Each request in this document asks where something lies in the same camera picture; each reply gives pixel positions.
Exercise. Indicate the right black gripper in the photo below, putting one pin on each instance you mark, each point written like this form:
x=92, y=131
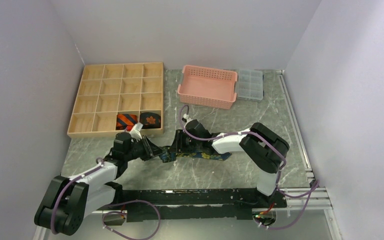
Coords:
x=177, y=145

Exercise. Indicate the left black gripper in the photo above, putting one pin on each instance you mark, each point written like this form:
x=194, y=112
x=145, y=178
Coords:
x=150, y=150

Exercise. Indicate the blue yellow floral tie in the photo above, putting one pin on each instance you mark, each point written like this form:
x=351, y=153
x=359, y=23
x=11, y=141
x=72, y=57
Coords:
x=172, y=155

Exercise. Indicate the orange navy striped tie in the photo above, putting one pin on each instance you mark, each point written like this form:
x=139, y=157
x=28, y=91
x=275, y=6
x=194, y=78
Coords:
x=126, y=121

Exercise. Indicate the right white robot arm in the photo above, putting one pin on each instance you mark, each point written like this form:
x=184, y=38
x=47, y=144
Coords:
x=264, y=147

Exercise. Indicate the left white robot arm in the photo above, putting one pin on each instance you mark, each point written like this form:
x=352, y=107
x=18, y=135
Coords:
x=68, y=200

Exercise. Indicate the dark rolled tie orange leaf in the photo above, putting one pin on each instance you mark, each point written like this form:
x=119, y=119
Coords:
x=150, y=120

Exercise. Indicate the wooden compartment tray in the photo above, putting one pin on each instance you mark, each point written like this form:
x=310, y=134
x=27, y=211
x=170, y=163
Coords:
x=106, y=90

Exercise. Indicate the pink plastic basket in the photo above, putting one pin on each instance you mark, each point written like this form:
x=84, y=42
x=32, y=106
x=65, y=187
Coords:
x=210, y=87

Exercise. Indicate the clear plastic organizer box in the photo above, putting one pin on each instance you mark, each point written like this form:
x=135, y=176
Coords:
x=249, y=85

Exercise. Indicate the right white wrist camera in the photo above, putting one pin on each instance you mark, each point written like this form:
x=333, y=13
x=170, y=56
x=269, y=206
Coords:
x=186, y=118

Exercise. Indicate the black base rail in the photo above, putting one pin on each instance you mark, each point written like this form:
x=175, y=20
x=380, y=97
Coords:
x=182, y=204

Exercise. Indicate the aluminium frame rail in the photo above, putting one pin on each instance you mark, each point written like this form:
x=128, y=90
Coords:
x=320, y=193

